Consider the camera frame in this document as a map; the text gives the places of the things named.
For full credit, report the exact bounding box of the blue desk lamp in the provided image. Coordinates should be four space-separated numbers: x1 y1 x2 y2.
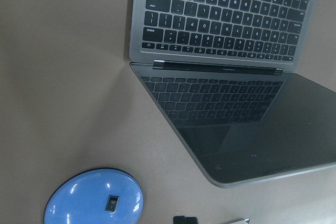
44 168 143 223

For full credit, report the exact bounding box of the grey laptop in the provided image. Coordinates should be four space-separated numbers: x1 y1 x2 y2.
129 0 335 187

